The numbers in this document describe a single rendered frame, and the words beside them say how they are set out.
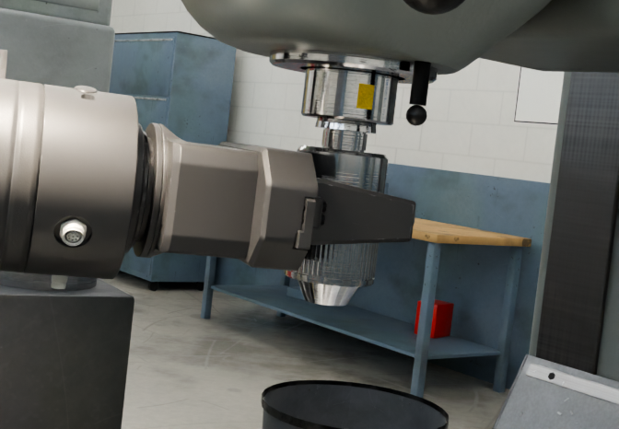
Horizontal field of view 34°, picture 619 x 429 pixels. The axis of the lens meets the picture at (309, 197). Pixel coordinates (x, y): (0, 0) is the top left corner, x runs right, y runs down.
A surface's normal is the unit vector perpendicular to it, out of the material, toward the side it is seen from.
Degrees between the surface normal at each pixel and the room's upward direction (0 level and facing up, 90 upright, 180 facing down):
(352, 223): 90
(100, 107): 34
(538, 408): 64
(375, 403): 86
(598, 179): 90
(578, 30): 153
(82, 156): 73
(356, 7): 130
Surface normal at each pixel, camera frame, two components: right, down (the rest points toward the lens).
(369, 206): 0.31, 0.09
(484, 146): -0.78, -0.06
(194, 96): 0.62, 0.11
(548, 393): -0.65, -0.49
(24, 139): 0.33, -0.34
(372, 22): 0.20, 0.72
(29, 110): 0.29, -0.67
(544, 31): -0.46, 0.86
